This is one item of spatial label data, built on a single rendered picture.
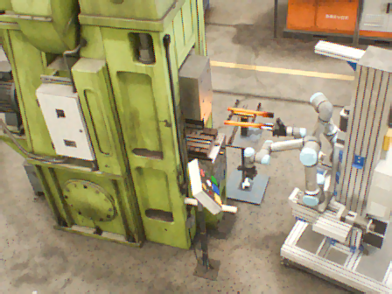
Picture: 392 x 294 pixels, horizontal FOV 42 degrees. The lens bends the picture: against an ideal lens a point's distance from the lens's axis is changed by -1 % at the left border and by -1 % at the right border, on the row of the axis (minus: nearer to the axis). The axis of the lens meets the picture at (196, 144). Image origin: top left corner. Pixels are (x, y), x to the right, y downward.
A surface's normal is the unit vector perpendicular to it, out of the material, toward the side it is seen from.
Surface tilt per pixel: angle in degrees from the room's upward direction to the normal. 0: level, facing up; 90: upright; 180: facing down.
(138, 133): 89
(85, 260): 0
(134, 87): 89
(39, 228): 0
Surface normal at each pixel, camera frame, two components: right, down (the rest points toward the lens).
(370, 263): -0.07, -0.74
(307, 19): -0.29, 0.66
